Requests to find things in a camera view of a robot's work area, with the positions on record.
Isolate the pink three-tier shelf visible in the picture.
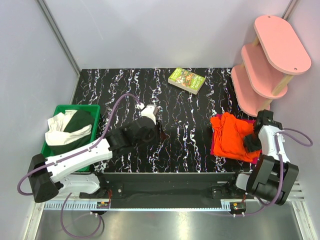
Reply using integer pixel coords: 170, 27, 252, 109
231, 15, 312, 117

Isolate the green plastic bin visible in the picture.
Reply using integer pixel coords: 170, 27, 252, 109
41, 104, 100, 158

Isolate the orange t shirt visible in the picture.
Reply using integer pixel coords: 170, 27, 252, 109
209, 111, 262, 162

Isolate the green paperback book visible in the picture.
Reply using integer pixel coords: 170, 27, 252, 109
168, 67, 206, 95

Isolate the folded magenta t shirt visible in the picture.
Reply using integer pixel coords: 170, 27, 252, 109
209, 113, 261, 165

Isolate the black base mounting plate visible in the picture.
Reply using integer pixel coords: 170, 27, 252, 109
79, 172, 245, 210

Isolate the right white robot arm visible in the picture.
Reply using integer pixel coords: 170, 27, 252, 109
227, 109, 299, 206

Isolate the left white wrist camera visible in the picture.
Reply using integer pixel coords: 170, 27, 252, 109
136, 103, 158, 124

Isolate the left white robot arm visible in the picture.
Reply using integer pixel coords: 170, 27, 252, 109
28, 116, 162, 203

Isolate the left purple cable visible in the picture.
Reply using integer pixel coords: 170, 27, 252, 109
17, 93, 142, 239

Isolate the dark green t shirt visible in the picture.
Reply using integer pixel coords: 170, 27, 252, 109
48, 109, 95, 156

